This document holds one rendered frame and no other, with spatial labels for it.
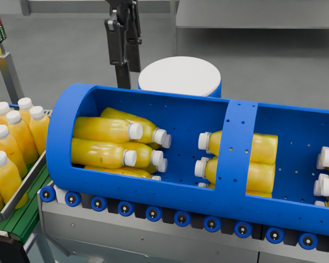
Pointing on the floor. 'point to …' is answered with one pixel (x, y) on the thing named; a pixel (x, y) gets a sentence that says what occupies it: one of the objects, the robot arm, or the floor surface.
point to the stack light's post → (10, 77)
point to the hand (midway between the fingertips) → (128, 68)
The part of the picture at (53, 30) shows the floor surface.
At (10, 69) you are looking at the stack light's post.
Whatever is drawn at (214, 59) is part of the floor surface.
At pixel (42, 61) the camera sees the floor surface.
